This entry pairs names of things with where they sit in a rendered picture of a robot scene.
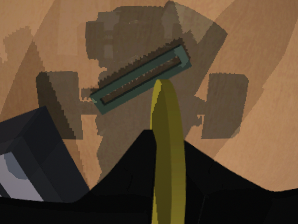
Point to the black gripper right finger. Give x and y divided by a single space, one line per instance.
215 195

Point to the gold coin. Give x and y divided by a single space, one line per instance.
169 191

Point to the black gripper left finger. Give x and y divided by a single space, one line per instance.
124 196

